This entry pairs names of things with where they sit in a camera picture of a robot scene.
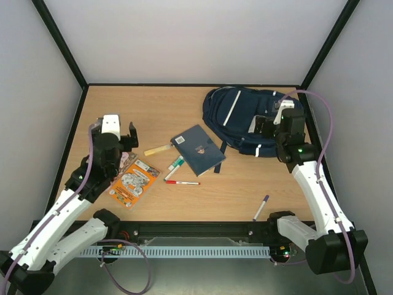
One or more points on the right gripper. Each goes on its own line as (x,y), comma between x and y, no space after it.
(267,128)

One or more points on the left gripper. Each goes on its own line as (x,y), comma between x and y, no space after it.
(129,145)

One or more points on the navy blue backpack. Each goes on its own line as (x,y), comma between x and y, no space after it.
(230,113)

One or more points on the orange comic book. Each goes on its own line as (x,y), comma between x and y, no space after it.
(134,183)

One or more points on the dark blue notebook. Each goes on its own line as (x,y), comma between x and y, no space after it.
(198,150)

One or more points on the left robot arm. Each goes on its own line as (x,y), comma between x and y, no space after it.
(31,265)

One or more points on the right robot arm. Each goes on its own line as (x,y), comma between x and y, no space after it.
(334,244)

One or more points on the purple illustrated booklet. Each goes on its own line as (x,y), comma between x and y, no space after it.
(128,158)

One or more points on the green whiteboard marker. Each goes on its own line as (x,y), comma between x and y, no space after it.
(175,163)

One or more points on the green capped white pen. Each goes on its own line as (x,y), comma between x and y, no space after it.
(175,169)

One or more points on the red capped white pen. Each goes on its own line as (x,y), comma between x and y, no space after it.
(182,182)

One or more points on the purple capped white pen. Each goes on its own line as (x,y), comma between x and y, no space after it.
(263,203)

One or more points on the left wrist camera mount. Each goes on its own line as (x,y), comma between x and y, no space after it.
(110,123)

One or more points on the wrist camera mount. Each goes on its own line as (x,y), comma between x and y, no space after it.
(110,123)
(280,106)

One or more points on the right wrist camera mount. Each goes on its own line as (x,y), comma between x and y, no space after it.
(280,106)

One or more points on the black aluminium frame rail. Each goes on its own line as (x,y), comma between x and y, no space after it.
(252,232)

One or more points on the grey slotted cable duct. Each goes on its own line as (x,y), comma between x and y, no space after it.
(180,252)

